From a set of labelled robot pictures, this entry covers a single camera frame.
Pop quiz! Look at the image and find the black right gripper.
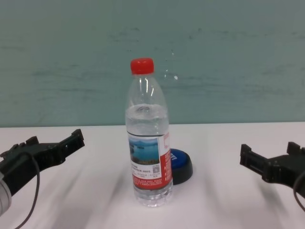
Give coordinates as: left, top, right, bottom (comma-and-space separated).
239, 141, 305, 192

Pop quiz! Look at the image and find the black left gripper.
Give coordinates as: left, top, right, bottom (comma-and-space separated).
0, 128, 86, 197

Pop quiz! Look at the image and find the blue push button black base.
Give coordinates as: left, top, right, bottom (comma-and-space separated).
169, 148, 194, 186

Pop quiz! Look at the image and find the clear water bottle red cap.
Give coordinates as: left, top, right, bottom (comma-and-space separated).
125, 57, 173, 208

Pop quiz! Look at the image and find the thin dark right arm cable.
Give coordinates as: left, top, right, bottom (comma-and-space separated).
292, 173, 305, 213

